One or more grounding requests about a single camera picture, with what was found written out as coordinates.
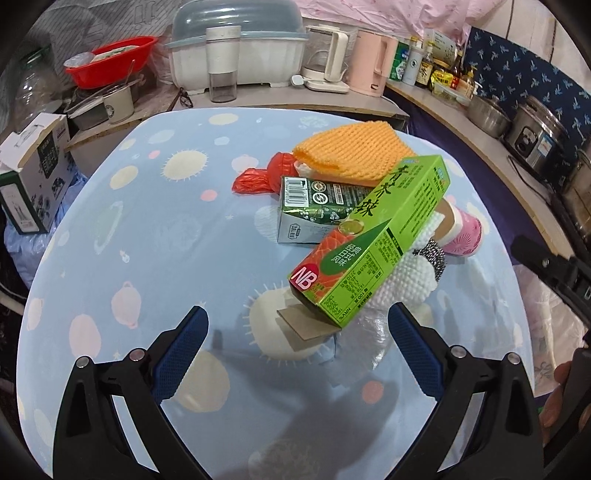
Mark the pink electric kettle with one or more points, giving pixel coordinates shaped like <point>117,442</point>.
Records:
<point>369,64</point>

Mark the dark green drink carton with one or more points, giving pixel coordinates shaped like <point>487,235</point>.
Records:
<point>314,217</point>

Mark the steel pot with lid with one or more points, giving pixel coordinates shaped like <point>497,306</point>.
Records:
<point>487,115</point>

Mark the green canister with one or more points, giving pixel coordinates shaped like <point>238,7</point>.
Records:
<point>399,60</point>

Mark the dark sauce bottle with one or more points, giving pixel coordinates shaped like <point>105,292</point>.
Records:
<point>425,69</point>

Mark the black eyeglasses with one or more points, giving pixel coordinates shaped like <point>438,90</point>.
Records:
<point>184,99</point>

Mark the white portable blender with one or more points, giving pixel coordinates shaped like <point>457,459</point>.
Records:
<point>223,55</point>

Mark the light blue printed tablecloth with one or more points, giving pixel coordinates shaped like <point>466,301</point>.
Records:
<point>161,240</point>

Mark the white bottle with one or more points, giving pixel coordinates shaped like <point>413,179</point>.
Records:
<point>412,64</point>

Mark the clear plastic jar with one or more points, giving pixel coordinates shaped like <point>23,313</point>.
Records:
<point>30,92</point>

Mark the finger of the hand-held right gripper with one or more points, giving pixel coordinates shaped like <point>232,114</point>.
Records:
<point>545,261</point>

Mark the red plastic wrapper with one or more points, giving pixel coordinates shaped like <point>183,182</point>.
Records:
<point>258,180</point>

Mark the red plastic basin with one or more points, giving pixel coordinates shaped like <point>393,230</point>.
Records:
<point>115,69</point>

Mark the red label bottle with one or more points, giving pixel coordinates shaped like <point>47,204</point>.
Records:
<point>456,74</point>

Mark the white green cardboard box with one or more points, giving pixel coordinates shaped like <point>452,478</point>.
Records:
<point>32,184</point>

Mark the pink dotted cloth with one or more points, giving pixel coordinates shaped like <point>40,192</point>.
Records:
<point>392,14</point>

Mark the orange foam fruit net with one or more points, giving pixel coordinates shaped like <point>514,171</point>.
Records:
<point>351,147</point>

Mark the white dish rack grey lid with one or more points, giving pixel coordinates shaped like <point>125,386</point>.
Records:
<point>268,60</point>

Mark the wooden counter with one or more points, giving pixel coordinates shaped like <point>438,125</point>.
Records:
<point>461,134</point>

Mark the clear plastic bag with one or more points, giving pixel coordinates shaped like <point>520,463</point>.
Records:
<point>364,332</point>

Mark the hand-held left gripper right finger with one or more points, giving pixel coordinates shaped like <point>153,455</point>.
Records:
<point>415,350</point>

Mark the small cream pot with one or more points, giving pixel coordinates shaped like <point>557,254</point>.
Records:
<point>117,104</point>

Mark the white foam fruit net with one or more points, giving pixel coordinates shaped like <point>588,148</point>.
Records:
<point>411,281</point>

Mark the person's right hand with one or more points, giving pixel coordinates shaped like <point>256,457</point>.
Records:
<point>556,397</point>

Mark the grey patterned cloth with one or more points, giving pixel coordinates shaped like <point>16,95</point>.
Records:
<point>69,27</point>

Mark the blue plastic bag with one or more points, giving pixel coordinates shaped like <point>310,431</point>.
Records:
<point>23,254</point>

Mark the wooden side table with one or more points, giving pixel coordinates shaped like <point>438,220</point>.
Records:
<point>277,99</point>

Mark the large steel pot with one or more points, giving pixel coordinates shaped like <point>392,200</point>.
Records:
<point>579,194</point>

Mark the yellow packet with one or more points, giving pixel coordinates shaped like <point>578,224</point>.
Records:
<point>442,79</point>

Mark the light green long box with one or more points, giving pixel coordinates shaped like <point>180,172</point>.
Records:
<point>369,258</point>

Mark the navy printed cloth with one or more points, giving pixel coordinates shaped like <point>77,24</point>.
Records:
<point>531,69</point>

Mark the steel rice cooker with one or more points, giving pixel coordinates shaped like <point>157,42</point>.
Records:
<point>535,138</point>

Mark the white green carton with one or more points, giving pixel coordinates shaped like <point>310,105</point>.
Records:
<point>445,46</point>

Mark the pink paper cup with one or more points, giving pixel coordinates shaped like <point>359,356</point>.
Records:
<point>466,230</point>

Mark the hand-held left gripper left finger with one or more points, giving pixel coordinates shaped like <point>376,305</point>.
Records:
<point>184,350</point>

